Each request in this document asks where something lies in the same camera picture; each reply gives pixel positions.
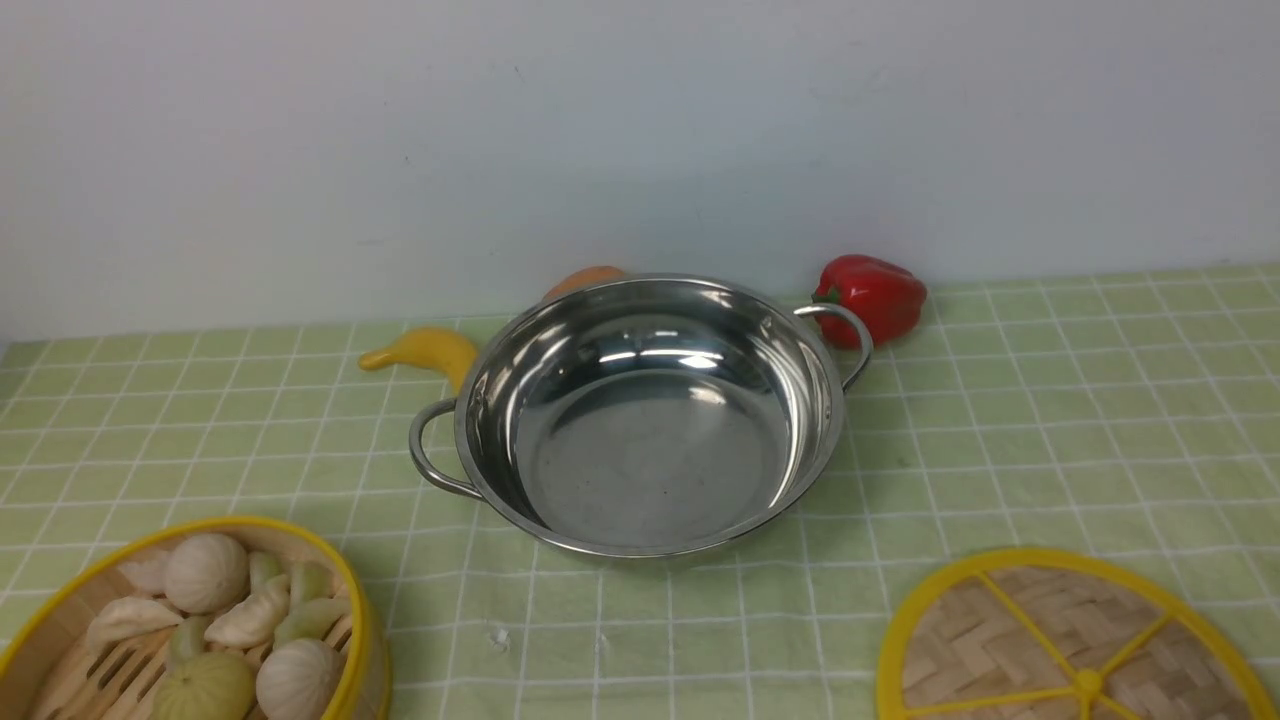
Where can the red toy bell pepper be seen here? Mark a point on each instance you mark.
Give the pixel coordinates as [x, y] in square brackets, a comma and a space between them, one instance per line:
[889, 299]

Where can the orange toy fruit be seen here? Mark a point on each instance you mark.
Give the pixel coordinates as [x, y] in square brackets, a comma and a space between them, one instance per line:
[584, 278]

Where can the green round bun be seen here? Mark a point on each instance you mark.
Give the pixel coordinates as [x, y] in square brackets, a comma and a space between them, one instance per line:
[212, 685]

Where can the yellow rimmed woven steamer lid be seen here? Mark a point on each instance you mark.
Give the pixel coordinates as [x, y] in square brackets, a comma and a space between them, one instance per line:
[1034, 633]

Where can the green checkered tablecloth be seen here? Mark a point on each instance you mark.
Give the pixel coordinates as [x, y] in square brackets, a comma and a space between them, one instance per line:
[1132, 417]

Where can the yellow toy banana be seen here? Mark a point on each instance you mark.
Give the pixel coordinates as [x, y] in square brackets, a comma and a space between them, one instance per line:
[438, 349]

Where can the white dumpling at rim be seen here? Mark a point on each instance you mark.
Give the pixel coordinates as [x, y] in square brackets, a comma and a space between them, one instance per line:
[146, 572]

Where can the yellow rimmed bamboo steamer basket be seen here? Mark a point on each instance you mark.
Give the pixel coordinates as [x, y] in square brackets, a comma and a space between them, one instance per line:
[50, 673]

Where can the stainless steel pot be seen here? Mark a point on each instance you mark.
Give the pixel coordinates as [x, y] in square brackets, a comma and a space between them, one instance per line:
[647, 417]

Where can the white crescent dumpling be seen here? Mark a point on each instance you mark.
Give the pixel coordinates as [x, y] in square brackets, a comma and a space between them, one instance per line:
[128, 617]
[252, 621]

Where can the green crescent dumpling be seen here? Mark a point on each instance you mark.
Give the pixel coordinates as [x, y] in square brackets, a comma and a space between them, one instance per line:
[187, 640]
[310, 580]
[264, 567]
[311, 620]

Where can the white round bun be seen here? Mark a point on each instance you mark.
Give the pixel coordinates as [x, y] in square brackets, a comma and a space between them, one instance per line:
[206, 573]
[298, 681]

